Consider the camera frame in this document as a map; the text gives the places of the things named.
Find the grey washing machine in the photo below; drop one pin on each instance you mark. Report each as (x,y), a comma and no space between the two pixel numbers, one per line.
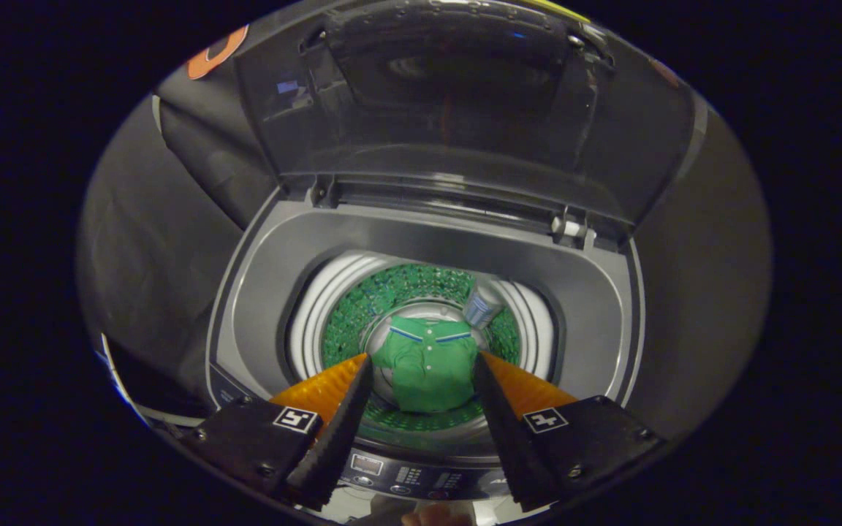
(267,292)

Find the black backdrop cloth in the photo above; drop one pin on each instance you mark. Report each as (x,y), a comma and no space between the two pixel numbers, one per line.
(143,241)

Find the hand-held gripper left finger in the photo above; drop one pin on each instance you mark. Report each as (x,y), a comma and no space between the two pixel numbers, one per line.
(340,438)

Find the green polo shirt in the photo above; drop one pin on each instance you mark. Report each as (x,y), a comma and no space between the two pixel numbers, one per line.
(425,369)

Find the dark washing machine lid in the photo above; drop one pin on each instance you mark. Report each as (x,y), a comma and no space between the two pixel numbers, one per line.
(465,157)

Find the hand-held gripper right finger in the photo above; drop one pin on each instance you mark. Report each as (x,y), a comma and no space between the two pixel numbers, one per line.
(505,438)

